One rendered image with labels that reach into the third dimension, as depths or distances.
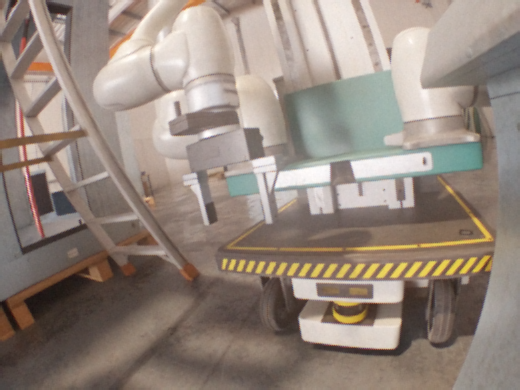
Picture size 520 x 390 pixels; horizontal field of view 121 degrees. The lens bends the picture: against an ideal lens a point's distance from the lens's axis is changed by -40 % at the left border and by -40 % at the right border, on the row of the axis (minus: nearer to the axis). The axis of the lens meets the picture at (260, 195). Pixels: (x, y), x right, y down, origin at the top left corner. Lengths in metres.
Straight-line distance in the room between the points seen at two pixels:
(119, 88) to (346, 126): 0.57
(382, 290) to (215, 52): 0.54
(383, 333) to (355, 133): 0.52
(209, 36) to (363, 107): 0.46
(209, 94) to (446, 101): 0.46
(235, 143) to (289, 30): 0.57
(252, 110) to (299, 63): 0.26
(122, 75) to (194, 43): 0.14
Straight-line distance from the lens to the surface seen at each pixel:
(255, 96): 0.66
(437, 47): 0.26
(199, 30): 0.43
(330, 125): 0.72
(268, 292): 0.73
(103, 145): 1.09
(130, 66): 0.47
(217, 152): 0.40
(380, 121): 0.70
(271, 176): 0.37
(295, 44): 0.84
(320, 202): 0.81
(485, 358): 0.38
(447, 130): 0.56
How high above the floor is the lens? 0.55
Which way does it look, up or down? 9 degrees down
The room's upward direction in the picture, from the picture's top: 12 degrees counter-clockwise
